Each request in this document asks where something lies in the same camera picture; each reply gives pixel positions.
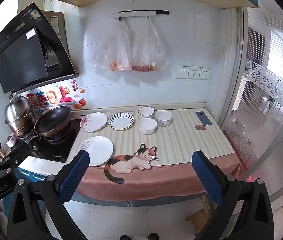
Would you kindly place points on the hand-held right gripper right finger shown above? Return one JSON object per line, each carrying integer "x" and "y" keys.
{"x": 206, "y": 177}

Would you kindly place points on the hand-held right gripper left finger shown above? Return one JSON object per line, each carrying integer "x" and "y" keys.
{"x": 74, "y": 175}

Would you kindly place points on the white plate grey flower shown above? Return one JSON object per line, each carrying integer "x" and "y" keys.
{"x": 99, "y": 150}

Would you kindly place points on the pink floral white plate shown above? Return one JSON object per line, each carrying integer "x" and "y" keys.
{"x": 94, "y": 122}

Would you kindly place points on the blue leaf pattern plate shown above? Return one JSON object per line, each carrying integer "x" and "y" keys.
{"x": 121, "y": 121}

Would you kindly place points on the light blue patterned bowl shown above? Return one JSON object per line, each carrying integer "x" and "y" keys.
{"x": 164, "y": 118}

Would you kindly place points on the small white bowl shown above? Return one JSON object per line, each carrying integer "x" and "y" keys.
{"x": 147, "y": 126}

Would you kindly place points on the small floral bowl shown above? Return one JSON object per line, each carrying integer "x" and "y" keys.
{"x": 11, "y": 140}

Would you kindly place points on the black gas stove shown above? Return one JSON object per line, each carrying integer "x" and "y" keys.
{"x": 56, "y": 152}

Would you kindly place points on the stainless steel steamer pot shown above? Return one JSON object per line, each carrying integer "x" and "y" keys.
{"x": 19, "y": 112}

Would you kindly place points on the wooden stool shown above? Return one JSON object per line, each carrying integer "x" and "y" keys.
{"x": 199, "y": 218}

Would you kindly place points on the striped tablecloth with cat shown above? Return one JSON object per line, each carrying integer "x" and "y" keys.
{"x": 176, "y": 140}

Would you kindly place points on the dark wok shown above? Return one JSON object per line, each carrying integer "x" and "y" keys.
{"x": 54, "y": 120}

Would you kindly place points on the brown label card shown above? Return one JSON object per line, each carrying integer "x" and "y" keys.
{"x": 199, "y": 127}

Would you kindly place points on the kitchen base cabinet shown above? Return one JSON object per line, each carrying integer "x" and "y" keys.
{"x": 156, "y": 201}

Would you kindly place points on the blue smartphone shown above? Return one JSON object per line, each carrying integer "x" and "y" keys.
{"x": 203, "y": 118}

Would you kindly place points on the person's right shoe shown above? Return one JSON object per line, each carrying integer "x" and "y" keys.
{"x": 153, "y": 236}

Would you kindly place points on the person's shoe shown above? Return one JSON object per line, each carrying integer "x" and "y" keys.
{"x": 125, "y": 237}
{"x": 153, "y": 236}

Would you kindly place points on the person's left shoe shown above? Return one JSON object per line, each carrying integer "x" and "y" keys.
{"x": 125, "y": 237}

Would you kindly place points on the frosted glass sliding door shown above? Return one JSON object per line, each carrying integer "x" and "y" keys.
{"x": 256, "y": 105}

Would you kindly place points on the large white bowl dark rim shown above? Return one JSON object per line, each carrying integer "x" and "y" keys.
{"x": 146, "y": 112}

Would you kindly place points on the black range hood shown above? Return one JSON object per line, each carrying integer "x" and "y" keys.
{"x": 19, "y": 55}

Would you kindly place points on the clear plastic bag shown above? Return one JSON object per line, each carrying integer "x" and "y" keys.
{"x": 114, "y": 52}
{"x": 146, "y": 50}

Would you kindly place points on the colourful wall stickers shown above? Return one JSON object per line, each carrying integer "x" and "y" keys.
{"x": 56, "y": 96}

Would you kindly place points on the white wall socket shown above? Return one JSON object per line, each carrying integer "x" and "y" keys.
{"x": 194, "y": 72}
{"x": 182, "y": 72}
{"x": 204, "y": 73}

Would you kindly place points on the white wall hook rail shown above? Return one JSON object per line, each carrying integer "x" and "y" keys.
{"x": 136, "y": 13}

